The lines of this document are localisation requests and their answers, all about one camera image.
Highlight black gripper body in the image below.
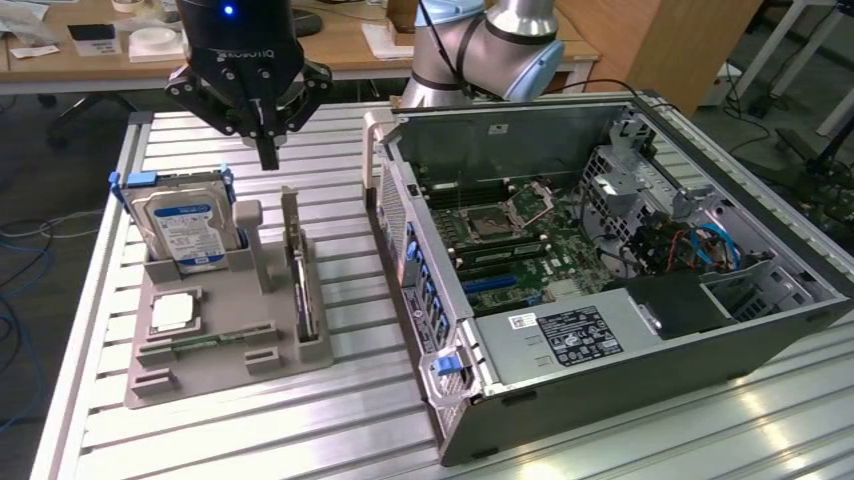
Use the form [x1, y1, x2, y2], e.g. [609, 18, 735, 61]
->
[176, 0, 307, 114]

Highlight graphics card with metal bracket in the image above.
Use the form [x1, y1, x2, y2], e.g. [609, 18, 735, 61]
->
[278, 185, 320, 345]

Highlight black round lamp base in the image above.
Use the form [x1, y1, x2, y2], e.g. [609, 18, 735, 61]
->
[292, 9, 326, 37]

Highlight white box with round dish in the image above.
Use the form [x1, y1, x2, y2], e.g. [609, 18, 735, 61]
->
[127, 27, 186, 64]

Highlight white flat box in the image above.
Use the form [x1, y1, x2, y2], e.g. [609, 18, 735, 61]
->
[362, 22, 419, 60]

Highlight wooden desk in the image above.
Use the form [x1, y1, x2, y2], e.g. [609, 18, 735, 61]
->
[0, 0, 602, 109]

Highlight white box with black lid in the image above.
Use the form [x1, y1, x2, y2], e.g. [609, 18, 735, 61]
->
[65, 23, 123, 57]

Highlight brown cardboard box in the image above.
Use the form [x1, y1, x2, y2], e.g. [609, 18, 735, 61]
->
[384, 0, 423, 32]

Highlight hard disk in blue carrier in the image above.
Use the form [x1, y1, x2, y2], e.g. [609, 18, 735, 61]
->
[105, 167, 236, 275]

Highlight clear plastic bag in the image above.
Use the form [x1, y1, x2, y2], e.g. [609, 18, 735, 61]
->
[0, 0, 61, 46]

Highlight black RAM slot row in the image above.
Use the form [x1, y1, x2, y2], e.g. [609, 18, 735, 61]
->
[451, 241, 547, 266]
[426, 180, 510, 208]

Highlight CPU socket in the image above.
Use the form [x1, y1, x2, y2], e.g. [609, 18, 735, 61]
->
[463, 204, 519, 239]

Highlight metal socket cover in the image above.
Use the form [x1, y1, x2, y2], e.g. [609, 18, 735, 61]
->
[506, 182, 559, 221]

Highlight silver CPU chip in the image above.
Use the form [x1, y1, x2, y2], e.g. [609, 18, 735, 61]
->
[149, 294, 199, 334]

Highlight grey parts rack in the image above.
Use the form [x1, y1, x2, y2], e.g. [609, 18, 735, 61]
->
[123, 199, 334, 411]

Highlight green RAM stick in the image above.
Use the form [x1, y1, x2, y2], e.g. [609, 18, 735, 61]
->
[169, 332, 250, 351]

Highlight metal disk bay cage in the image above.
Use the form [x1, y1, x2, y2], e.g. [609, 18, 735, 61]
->
[578, 143, 679, 236]

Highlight green motherboard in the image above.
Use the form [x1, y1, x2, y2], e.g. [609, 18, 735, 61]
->
[416, 177, 619, 317]

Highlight wooden cabinet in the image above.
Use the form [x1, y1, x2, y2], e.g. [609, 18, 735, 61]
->
[556, 0, 766, 116]

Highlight grey power supply unit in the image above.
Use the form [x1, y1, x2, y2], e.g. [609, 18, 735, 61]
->
[470, 287, 662, 386]

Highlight black PC case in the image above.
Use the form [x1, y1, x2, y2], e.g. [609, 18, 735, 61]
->
[359, 88, 854, 469]

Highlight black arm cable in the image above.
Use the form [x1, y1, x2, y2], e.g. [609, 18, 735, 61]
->
[416, 0, 479, 99]

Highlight blue wire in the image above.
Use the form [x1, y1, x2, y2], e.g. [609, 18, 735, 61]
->
[690, 222, 742, 274]

